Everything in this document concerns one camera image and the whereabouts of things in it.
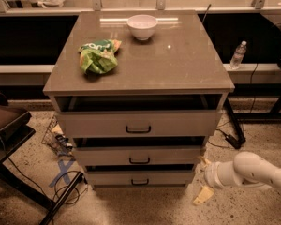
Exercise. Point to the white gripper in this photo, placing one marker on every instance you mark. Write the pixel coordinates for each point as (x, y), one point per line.
(211, 175)

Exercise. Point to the grey drawer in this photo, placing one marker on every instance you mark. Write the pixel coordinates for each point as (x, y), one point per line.
(140, 155)
(146, 178)
(138, 124)

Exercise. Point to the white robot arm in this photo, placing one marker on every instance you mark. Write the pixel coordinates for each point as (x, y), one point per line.
(246, 170)

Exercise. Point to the grey three-drawer cabinet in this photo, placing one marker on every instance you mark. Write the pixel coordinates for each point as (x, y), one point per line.
(176, 70)

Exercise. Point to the black power adapter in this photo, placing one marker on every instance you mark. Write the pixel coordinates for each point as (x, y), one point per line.
(235, 143)

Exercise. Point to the black table leg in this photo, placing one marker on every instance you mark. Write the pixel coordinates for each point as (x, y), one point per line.
(234, 121)

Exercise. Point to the clear plastic water bottle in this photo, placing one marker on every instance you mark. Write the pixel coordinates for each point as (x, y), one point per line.
(238, 55)

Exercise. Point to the blue tape cross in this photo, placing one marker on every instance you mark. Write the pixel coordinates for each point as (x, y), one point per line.
(64, 166)

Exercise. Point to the green chip bag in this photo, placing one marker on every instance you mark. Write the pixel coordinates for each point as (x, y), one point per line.
(99, 56)

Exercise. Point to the white bowl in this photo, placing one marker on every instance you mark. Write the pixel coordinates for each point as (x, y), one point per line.
(142, 27)

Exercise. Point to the black stand on left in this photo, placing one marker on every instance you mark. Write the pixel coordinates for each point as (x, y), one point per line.
(14, 132)

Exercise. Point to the wire basket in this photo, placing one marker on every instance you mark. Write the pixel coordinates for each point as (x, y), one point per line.
(56, 140)

